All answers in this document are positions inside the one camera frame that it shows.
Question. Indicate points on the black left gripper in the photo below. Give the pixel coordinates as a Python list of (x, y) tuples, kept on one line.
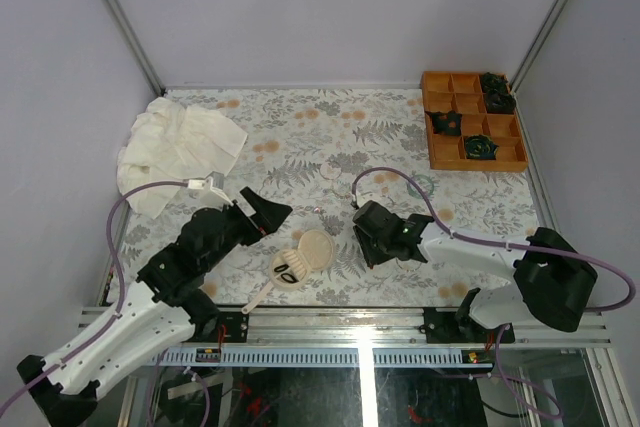
[(271, 216)]

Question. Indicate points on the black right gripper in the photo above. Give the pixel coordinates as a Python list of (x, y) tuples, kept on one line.
[(371, 256)]

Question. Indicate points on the beige round jewelry case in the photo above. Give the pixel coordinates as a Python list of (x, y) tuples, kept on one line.
[(290, 269)]

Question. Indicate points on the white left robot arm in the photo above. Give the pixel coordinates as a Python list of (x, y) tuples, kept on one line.
[(162, 307)]

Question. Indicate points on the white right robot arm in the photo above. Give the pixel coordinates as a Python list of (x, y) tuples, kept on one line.
[(544, 282)]

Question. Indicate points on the floral patterned table mat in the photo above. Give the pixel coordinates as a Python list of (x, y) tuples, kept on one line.
[(326, 148)]

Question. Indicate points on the crumpled white cloth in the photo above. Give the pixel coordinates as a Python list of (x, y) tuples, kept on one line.
[(170, 142)]

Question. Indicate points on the black flower orange dots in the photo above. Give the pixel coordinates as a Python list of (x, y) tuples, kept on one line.
[(445, 123)]

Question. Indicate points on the black flower yellow green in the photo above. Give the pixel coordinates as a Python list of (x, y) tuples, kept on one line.
[(480, 147)]

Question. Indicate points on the wooden compartment tray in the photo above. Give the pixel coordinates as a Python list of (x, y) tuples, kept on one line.
[(462, 93)]

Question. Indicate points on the black fabric flower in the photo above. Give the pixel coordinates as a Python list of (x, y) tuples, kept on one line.
[(497, 102), (494, 82)]

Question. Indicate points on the black fabric flower top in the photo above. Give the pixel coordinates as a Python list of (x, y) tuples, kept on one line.
[(494, 82)]

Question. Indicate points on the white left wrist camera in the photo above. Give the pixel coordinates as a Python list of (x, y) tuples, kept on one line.
[(210, 191)]

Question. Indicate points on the aluminium front rail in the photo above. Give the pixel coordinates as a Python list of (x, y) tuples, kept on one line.
[(401, 327)]

